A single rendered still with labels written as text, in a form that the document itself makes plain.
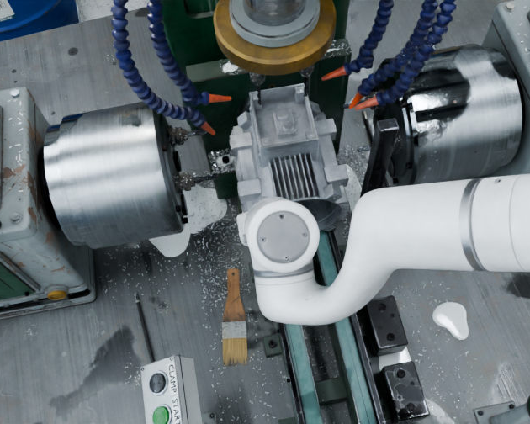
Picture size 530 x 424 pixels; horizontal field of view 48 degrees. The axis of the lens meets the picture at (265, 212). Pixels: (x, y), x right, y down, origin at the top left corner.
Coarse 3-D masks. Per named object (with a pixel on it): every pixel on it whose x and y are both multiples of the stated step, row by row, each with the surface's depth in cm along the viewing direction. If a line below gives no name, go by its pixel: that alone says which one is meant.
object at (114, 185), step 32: (64, 128) 100; (96, 128) 99; (128, 128) 99; (160, 128) 102; (64, 160) 97; (96, 160) 97; (128, 160) 97; (160, 160) 97; (64, 192) 98; (96, 192) 97; (128, 192) 98; (160, 192) 98; (64, 224) 100; (96, 224) 100; (128, 224) 101; (160, 224) 103
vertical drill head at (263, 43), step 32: (224, 0) 88; (256, 0) 79; (288, 0) 78; (320, 0) 87; (224, 32) 85; (256, 32) 82; (288, 32) 82; (320, 32) 84; (256, 64) 83; (288, 64) 83
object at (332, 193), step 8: (312, 104) 109; (312, 112) 109; (320, 112) 109; (240, 120) 109; (248, 120) 108; (328, 192) 101; (336, 192) 101; (256, 200) 101; (336, 200) 102; (336, 224) 112
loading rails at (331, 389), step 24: (336, 240) 114; (336, 264) 114; (288, 336) 107; (336, 336) 109; (360, 336) 106; (288, 360) 104; (336, 360) 116; (360, 360) 105; (312, 384) 103; (336, 384) 110; (360, 384) 103; (312, 408) 101; (360, 408) 101; (384, 408) 109
